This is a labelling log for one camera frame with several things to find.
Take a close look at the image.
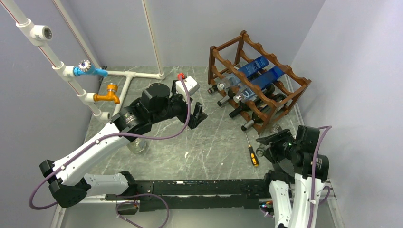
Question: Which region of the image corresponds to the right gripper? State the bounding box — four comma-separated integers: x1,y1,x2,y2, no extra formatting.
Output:
256,128,300,162

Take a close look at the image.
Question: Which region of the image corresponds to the dark green wine bottle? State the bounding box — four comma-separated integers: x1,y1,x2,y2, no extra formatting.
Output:
240,93,287,131

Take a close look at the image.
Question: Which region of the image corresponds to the labelled dark wine bottle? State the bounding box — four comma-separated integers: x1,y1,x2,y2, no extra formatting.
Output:
217,89,237,106

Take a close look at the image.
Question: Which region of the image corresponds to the blue square bottle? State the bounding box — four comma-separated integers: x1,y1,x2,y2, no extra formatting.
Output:
217,56,269,91

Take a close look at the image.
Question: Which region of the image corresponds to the clear stoppered glass bottle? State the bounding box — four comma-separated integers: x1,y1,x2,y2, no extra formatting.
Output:
237,66,285,93

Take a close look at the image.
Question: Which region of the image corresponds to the clear tall bottle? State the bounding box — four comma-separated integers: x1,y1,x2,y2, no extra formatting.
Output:
256,125,282,157

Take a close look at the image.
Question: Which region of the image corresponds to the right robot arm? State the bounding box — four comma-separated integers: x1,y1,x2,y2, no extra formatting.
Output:
256,125,331,228

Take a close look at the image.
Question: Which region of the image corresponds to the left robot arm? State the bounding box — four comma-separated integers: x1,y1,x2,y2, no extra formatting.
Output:
40,83,207,208

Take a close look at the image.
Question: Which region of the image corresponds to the wooden wine rack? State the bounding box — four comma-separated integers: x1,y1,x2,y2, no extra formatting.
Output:
208,31,312,133

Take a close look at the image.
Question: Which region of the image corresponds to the clear lying bottle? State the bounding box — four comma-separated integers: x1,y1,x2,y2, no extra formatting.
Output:
127,138,147,154

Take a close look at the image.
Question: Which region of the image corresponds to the yellow black screwdriver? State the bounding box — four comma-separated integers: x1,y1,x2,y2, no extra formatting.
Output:
245,133,259,167

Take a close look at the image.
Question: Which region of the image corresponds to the orange brass tap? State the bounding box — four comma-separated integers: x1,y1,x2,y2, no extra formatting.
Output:
93,83,120,104

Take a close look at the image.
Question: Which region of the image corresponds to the blue tap valve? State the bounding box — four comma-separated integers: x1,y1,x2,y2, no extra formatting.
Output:
73,60,108,77

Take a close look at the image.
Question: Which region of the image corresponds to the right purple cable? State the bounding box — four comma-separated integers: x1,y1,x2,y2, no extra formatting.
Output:
259,125,333,228

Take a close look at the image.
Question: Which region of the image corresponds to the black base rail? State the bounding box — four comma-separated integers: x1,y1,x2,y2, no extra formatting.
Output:
104,179,284,213

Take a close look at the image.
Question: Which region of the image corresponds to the white pvc pipe frame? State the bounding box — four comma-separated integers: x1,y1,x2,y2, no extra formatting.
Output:
0,0,165,122

